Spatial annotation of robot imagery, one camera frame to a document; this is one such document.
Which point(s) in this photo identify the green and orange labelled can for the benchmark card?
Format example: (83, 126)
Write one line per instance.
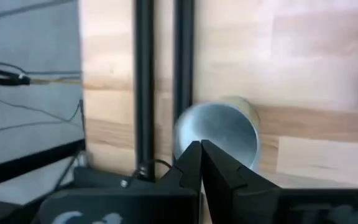
(222, 124)

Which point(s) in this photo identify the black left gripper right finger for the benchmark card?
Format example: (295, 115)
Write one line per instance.
(228, 193)

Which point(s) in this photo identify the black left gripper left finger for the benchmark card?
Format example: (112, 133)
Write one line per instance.
(179, 202)

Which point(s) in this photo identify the black aluminium table frame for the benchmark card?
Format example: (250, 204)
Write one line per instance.
(144, 93)

